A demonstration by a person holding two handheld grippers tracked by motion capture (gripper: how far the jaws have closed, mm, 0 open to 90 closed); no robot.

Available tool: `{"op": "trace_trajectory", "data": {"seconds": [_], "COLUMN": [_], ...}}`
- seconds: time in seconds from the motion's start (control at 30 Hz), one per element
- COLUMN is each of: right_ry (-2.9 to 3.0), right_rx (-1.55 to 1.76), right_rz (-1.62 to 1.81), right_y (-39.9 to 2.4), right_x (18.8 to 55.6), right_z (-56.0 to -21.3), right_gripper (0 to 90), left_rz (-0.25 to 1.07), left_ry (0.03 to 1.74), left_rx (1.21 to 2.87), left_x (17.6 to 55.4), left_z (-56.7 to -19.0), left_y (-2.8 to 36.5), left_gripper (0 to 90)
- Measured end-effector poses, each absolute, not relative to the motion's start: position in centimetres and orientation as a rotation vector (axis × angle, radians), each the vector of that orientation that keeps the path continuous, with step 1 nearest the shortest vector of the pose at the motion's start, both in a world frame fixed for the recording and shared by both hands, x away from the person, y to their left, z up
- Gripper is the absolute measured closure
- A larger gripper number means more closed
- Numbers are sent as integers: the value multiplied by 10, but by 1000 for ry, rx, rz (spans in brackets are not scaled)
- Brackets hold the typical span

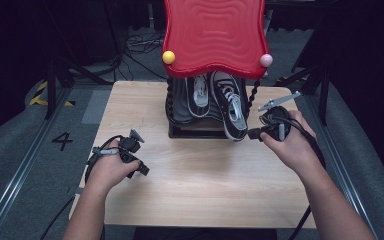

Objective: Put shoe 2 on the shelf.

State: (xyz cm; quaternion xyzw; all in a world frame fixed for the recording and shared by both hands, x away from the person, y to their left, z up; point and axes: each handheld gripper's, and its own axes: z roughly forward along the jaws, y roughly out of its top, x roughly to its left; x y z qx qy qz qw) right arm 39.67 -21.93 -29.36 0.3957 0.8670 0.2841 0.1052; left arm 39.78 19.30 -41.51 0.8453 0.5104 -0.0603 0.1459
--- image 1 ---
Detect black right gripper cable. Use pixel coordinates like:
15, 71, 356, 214
263, 113, 327, 240

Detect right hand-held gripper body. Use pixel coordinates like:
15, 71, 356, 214
257, 90, 303, 143

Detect black floor cables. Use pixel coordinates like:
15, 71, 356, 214
123, 28, 168, 82

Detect red shoe rack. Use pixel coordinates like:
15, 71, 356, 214
161, 0, 274, 140

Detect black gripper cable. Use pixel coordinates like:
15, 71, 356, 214
263, 113, 327, 240
39, 134, 124, 240

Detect person's right hand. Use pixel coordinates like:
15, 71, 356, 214
259, 109, 325, 175

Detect black canvas sneaker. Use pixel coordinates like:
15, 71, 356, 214
209, 70, 249, 142
184, 74, 214, 118

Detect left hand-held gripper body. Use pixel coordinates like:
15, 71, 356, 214
91, 128, 146, 164

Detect yellow black floor tape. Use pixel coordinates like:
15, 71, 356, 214
28, 80, 77, 108

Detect person's dark clothing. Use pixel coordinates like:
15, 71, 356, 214
132, 227, 278, 240

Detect person's left hand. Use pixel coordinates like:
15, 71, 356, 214
86, 138, 142, 195

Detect black metal stand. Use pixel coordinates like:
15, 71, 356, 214
44, 56, 114, 120
278, 63, 333, 127

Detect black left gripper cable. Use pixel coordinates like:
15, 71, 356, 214
39, 134, 124, 240

